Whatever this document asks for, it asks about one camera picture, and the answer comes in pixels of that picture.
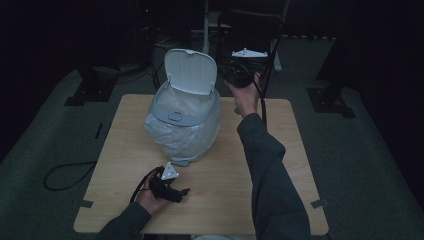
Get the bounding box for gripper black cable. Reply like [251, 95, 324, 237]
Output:
[233, 61, 268, 128]
[128, 166, 165, 205]

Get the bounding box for black stand base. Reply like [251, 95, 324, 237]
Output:
[64, 66, 118, 107]
[306, 84, 357, 120]

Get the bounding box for white lidded trash can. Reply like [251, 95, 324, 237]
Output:
[143, 48, 222, 168]

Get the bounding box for black floor cable loop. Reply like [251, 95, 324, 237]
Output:
[42, 160, 99, 192]

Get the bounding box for white plastic trash bag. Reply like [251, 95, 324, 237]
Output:
[143, 84, 222, 165]

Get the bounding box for person's right hand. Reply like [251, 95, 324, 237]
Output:
[226, 73, 263, 119]

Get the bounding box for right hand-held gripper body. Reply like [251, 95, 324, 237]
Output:
[221, 47, 269, 89]

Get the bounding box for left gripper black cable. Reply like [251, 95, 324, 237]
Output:
[128, 166, 165, 205]

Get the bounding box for black cables behind table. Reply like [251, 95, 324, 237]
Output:
[145, 42, 170, 92]

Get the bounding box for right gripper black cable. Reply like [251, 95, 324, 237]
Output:
[233, 61, 268, 128]

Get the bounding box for person's left hand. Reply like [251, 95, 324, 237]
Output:
[136, 181, 171, 216]

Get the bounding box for black folding chair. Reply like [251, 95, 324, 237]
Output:
[212, 9, 285, 99]

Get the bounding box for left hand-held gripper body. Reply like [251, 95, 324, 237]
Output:
[148, 161, 184, 204]

